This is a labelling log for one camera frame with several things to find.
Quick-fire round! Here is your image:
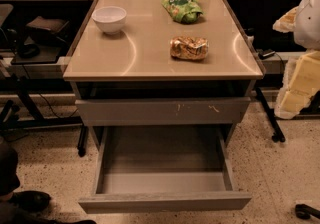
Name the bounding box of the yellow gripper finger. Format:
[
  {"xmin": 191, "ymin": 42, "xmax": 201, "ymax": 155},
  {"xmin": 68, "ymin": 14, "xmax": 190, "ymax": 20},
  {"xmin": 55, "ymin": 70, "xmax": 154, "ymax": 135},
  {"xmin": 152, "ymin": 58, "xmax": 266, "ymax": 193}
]
[
  {"xmin": 274, "ymin": 51, "xmax": 320, "ymax": 119},
  {"xmin": 273, "ymin": 7, "xmax": 297, "ymax": 33}
]

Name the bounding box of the crushed orange can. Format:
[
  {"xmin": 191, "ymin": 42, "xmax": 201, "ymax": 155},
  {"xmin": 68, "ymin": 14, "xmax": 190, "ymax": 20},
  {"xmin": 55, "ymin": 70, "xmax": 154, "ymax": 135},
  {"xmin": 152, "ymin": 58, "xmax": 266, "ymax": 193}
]
[{"xmin": 170, "ymin": 36, "xmax": 209, "ymax": 61}]

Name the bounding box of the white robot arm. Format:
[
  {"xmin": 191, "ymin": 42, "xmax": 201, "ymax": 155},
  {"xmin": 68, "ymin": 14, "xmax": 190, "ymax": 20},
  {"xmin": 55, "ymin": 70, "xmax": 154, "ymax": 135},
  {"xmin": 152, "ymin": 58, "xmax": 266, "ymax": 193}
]
[{"xmin": 273, "ymin": 0, "xmax": 320, "ymax": 119}]

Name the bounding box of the grey middle drawer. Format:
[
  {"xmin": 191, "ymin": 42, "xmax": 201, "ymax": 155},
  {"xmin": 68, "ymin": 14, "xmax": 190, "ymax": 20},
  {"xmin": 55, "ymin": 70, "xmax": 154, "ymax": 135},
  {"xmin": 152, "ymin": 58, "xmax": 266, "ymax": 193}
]
[{"xmin": 76, "ymin": 97, "xmax": 250, "ymax": 126}]

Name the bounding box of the grey drawer cabinet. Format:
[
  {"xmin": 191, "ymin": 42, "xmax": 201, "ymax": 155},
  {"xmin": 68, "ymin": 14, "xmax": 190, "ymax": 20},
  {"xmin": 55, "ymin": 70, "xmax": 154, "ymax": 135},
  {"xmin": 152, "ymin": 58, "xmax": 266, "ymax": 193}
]
[{"xmin": 64, "ymin": 0, "xmax": 264, "ymax": 142}]

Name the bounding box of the open grey bottom drawer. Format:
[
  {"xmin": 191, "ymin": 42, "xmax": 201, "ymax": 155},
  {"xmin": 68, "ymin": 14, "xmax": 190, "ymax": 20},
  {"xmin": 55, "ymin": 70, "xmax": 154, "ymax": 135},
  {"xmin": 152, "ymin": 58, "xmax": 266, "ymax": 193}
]
[{"xmin": 79, "ymin": 125, "xmax": 251, "ymax": 214}]

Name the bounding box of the black power adapter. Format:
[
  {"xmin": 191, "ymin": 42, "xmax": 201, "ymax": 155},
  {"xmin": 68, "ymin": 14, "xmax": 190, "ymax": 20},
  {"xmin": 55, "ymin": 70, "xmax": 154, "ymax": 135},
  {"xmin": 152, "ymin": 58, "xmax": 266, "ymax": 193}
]
[{"xmin": 257, "ymin": 49, "xmax": 275, "ymax": 60}]

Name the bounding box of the black table leg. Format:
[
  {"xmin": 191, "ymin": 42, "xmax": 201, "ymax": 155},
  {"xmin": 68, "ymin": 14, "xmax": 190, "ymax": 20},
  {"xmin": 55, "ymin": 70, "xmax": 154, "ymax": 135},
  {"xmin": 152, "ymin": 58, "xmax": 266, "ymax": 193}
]
[{"xmin": 255, "ymin": 87, "xmax": 286, "ymax": 142}]

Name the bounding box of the green chip bag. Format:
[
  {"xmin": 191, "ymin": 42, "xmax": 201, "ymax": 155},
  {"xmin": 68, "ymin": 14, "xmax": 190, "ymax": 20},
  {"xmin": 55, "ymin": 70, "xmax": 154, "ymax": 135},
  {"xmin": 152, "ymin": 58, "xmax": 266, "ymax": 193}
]
[{"xmin": 161, "ymin": 0, "xmax": 203, "ymax": 24}]

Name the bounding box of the black caster wheel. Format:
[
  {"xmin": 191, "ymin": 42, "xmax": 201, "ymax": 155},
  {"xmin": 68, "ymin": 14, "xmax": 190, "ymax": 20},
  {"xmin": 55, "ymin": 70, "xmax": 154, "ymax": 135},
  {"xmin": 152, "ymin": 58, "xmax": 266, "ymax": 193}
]
[{"xmin": 295, "ymin": 204, "xmax": 320, "ymax": 220}]

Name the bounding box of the white ceramic bowl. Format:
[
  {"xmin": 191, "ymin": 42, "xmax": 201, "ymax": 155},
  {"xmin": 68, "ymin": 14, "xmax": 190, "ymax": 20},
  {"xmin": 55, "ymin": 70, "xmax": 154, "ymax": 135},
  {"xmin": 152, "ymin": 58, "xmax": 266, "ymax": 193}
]
[{"xmin": 91, "ymin": 6, "xmax": 127, "ymax": 34}]

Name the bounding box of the black office chair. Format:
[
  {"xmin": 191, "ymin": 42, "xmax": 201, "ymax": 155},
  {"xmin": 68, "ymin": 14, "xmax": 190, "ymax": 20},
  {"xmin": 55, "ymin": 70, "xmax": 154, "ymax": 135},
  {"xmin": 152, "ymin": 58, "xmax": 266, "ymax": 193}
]
[{"xmin": 0, "ymin": 2, "xmax": 72, "ymax": 65}]

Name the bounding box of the black shoe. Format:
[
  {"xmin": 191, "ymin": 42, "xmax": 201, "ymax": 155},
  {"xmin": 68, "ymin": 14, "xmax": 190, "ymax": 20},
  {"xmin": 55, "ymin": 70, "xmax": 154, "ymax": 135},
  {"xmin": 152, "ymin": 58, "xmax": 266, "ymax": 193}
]
[{"xmin": 9, "ymin": 191, "xmax": 51, "ymax": 213}]

